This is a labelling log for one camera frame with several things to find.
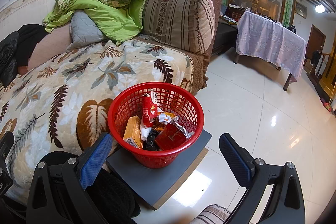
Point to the striped sofa cushion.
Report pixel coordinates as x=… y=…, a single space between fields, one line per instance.
x=188 y=25

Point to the table with lilac cloth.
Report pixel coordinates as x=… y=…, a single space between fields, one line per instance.
x=270 y=41

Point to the red cigarette pack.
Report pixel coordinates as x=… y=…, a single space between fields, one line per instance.
x=170 y=137

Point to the orange box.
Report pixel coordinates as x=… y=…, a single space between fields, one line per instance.
x=132 y=134

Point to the orange white snack bag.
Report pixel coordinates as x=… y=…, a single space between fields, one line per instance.
x=164 y=119

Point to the black cloth garment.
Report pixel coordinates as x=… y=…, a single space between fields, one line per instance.
x=29 y=36

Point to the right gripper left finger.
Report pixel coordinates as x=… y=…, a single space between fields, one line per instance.
x=57 y=193

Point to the black puffer jacket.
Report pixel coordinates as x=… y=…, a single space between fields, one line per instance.
x=8 y=67

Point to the black plastic bag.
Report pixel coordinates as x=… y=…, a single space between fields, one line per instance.
x=150 y=144

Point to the white small bottle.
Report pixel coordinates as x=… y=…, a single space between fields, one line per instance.
x=144 y=130

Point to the grey quilted pillow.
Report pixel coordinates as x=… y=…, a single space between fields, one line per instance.
x=83 y=31

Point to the green quilt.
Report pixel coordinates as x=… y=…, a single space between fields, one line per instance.
x=119 y=20

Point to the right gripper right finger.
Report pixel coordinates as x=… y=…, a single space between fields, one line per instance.
x=285 y=203

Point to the red plastic basket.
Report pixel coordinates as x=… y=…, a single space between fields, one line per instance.
x=170 y=98

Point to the leaf pattern blanket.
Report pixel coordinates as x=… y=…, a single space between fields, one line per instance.
x=63 y=104

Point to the torn red white carton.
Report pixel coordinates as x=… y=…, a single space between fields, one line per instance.
x=149 y=108

